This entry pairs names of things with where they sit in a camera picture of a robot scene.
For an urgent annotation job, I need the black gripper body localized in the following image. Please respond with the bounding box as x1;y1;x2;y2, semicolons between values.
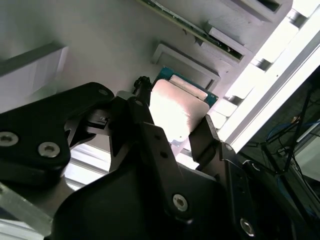
51;161;238;240

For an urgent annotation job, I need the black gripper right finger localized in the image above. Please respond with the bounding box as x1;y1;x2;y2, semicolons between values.
188;114;305;240

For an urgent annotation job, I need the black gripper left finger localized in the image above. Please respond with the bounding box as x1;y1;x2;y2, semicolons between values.
0;75;196;226

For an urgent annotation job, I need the silver CPU green edge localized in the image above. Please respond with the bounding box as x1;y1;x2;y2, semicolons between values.
148;66;220;150

